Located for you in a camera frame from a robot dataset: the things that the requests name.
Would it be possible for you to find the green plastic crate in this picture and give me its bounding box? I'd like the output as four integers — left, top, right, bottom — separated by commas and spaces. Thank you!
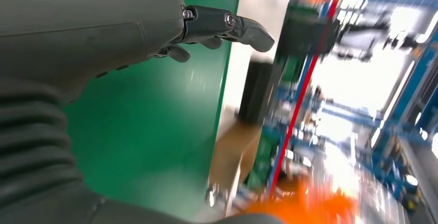
246, 135, 285, 190

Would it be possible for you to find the brown cardboard box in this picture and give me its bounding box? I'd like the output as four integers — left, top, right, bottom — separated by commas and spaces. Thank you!
209, 123, 262, 196

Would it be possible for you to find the blue metal rack frame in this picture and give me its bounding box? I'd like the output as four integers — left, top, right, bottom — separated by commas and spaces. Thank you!
321, 0, 438, 203

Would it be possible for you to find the black zip carrying case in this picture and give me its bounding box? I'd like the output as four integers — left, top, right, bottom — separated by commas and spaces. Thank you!
238, 60, 274, 125

